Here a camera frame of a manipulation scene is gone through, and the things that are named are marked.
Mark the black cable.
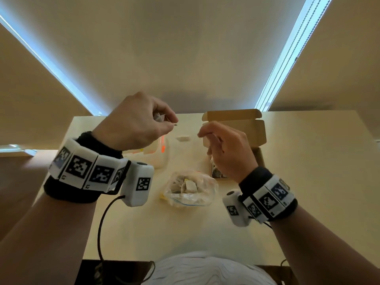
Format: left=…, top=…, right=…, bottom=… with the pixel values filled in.
left=249, top=216, right=288, bottom=267
left=94, top=195, right=156, bottom=285

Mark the black wrist sleeve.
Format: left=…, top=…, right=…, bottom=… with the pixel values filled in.
left=238, top=166, right=298, bottom=222
left=43, top=131, right=124, bottom=204

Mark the bright window strip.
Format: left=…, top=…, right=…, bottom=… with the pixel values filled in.
left=255, top=0, right=334, bottom=112
left=0, top=13, right=103, bottom=117

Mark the person's left hand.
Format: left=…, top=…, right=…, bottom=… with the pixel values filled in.
left=91, top=91, right=179, bottom=152

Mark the white marker wristband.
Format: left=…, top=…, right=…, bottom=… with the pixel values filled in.
left=48, top=138, right=131, bottom=194
left=242, top=174, right=295, bottom=224

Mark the brown cardboard box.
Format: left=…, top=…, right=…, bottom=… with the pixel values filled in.
left=201, top=109, right=267, bottom=181

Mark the white plastic container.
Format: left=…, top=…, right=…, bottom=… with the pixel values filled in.
left=123, top=134, right=170, bottom=170

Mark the person's right hand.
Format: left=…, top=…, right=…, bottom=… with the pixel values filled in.
left=197, top=121, right=259, bottom=184

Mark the person's right forearm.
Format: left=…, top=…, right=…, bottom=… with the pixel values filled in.
left=270, top=205, right=380, bottom=285

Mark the window sill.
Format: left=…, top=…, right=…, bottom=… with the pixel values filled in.
left=0, top=144, right=38, bottom=158

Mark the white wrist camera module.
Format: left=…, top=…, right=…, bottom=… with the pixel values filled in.
left=120, top=161, right=155, bottom=208
left=222, top=189, right=253, bottom=228

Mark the person's white shirt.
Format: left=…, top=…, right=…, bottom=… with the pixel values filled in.
left=145, top=251, right=277, bottom=285

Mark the clear zip bag of parts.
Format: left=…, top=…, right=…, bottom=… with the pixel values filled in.
left=162, top=170, right=219, bottom=208

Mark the person's left forearm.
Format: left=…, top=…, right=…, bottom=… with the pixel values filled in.
left=0, top=191, right=99, bottom=285

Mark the small clear packet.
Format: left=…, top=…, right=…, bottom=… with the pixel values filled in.
left=153, top=112, right=179, bottom=127

